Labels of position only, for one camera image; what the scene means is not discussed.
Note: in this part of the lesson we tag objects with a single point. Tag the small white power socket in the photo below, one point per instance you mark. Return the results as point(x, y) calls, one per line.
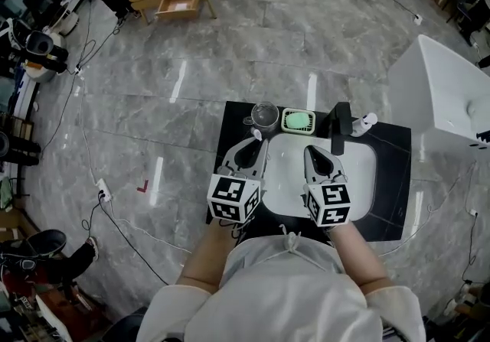
point(417, 19)

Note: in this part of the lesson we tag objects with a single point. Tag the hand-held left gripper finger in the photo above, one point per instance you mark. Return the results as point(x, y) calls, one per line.
point(234, 152)
point(265, 157)

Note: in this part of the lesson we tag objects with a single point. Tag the white wall plug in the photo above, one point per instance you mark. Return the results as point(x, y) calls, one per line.
point(474, 213)

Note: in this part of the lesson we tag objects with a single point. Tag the white round appliance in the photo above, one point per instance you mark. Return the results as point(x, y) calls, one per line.
point(66, 22)

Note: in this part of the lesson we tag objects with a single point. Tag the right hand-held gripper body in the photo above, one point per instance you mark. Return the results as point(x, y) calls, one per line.
point(331, 202)

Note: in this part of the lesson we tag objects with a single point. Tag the person's right forearm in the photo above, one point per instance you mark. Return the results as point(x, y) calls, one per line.
point(361, 256)

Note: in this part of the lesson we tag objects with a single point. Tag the pale green soap dish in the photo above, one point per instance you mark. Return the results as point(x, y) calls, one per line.
point(285, 122)

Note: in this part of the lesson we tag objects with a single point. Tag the white power strip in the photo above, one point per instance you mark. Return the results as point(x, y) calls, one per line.
point(104, 189)

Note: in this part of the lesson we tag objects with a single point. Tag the green soap bar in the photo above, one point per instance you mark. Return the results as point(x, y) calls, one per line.
point(298, 121)

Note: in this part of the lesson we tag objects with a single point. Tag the white sink basin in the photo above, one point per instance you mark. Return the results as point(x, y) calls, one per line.
point(287, 187)

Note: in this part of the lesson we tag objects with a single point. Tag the person's white shirt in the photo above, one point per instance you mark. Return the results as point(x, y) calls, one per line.
point(283, 302)

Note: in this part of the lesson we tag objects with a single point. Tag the black vanity cabinet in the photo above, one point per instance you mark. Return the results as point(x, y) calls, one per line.
point(390, 180)

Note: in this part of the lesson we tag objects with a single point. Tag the wooden table drawer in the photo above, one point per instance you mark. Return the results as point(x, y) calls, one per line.
point(178, 4)

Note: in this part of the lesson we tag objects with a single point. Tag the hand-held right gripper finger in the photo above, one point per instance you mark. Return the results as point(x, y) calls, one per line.
point(308, 164)
point(337, 165)

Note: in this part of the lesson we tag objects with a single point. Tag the black chair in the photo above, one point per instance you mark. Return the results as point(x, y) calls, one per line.
point(469, 11)

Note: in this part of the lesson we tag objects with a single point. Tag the white cabinet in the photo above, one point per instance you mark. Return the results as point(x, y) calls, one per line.
point(440, 92)

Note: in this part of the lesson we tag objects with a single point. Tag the black and white robot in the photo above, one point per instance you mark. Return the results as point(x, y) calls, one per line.
point(42, 49)

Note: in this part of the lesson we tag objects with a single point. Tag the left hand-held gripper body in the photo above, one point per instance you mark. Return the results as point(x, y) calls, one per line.
point(233, 195)

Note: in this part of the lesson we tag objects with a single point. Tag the person's left forearm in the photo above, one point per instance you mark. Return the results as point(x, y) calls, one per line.
point(206, 256)

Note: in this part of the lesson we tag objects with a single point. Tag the clear glass cup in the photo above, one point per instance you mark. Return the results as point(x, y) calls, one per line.
point(265, 114)

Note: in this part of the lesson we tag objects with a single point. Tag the white bottle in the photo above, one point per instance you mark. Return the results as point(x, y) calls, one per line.
point(363, 124)

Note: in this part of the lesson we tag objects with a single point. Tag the black faucet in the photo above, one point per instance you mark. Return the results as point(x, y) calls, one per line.
point(342, 118)

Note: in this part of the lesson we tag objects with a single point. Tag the red floor tape mark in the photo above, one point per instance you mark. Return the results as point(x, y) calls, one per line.
point(142, 187)

